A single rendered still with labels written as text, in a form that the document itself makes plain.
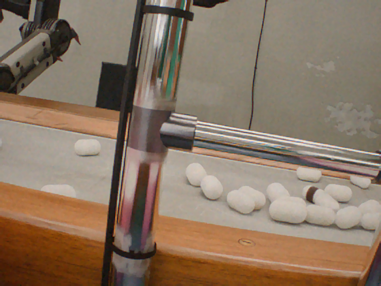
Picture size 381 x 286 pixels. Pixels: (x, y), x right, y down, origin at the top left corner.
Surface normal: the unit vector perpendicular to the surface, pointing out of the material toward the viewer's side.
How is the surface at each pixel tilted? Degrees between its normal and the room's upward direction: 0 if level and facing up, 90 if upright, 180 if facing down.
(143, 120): 90
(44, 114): 45
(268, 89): 90
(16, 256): 90
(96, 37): 90
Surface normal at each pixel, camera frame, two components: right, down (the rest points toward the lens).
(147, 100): -0.21, 0.18
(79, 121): 0.07, -0.54
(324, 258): 0.16, -0.96
